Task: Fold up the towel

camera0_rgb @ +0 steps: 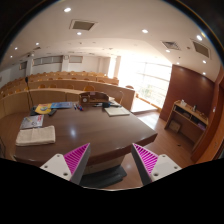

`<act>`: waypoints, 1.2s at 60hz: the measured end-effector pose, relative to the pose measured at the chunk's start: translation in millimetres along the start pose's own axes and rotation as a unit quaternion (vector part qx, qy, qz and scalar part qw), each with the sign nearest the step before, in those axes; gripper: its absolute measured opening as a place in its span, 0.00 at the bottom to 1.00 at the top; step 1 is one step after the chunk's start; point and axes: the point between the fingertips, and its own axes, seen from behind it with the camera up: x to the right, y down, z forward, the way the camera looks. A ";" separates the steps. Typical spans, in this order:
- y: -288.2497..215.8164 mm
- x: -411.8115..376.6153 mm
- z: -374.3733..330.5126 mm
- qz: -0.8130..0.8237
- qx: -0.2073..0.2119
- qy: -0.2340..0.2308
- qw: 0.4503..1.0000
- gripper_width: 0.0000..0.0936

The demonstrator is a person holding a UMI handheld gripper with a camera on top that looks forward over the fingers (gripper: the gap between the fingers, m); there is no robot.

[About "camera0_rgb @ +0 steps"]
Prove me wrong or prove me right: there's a beige folded towel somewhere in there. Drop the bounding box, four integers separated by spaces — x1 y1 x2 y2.
16 126 56 146

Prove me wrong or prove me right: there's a yellow blue booklet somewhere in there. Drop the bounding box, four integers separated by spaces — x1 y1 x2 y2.
35 104 51 114

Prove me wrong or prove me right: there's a blue book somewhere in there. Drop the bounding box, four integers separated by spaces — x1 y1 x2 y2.
51 102 73 109

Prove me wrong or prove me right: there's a black microphone stand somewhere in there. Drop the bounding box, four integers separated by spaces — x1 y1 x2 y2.
25 76 35 112

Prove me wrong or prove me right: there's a wooden chair behind desk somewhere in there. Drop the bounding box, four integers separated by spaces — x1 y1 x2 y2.
83 85 95 91

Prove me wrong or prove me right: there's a wooden shelf cabinet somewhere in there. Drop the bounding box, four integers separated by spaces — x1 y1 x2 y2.
165 100 208 144

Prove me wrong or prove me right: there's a cardboard box in shelf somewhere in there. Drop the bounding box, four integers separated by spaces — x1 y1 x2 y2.
169 120 181 133

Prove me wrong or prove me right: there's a white paper pad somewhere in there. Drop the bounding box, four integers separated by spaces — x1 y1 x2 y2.
105 107 130 116

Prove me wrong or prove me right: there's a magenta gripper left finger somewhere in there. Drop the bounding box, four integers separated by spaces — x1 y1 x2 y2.
41 143 91 185

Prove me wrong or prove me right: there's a wooden desk organizer box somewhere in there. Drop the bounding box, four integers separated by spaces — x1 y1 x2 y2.
79 91 109 105

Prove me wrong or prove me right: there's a black remote control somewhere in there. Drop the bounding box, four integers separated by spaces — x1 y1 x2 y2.
48 109 57 116

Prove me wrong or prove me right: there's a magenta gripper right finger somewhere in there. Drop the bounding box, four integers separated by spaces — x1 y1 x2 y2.
131 143 181 185

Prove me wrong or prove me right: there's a grey magazine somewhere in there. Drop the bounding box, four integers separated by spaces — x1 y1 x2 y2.
20 115 44 129

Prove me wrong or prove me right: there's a long curved wooden bench desk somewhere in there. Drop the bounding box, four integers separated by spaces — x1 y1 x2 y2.
0 80 135 119

